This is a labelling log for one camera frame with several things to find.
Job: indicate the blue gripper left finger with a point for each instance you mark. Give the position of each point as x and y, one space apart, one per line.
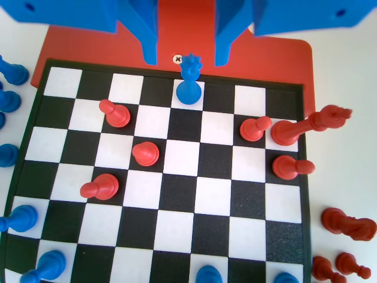
88 11

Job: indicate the red chess pawn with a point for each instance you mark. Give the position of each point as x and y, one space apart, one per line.
101 187
253 129
287 168
145 153
324 268
349 263
116 115

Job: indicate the black white chessboard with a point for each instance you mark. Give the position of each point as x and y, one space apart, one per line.
182 188

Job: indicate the blue chess pawn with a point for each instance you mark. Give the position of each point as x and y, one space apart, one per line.
209 274
9 156
25 218
48 263
287 278

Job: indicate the red chess knight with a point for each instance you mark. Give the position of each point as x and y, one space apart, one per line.
347 225

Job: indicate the blue queen piece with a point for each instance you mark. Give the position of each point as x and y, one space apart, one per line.
188 91

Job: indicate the blue chess piece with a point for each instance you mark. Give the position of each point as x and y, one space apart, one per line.
2 121
10 101
16 73

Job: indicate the red robot base plate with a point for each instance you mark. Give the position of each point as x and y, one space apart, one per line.
185 29

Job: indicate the silver plate screw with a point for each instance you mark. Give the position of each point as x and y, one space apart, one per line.
177 59

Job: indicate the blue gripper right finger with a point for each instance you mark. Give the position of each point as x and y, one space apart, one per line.
294 14

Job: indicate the tall red king piece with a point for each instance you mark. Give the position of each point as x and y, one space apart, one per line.
285 132

